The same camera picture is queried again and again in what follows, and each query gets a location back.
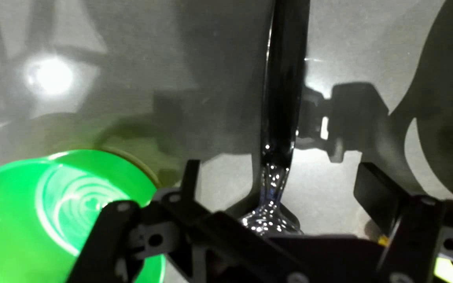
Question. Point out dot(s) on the black spoon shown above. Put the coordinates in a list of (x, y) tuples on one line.
[(284, 79)]

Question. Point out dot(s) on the small bright green bowl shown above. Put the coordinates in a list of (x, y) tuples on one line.
[(16, 209)]

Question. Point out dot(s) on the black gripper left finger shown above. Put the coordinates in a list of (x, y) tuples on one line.
[(111, 230)]

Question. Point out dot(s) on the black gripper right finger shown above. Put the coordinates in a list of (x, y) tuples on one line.
[(421, 236)]

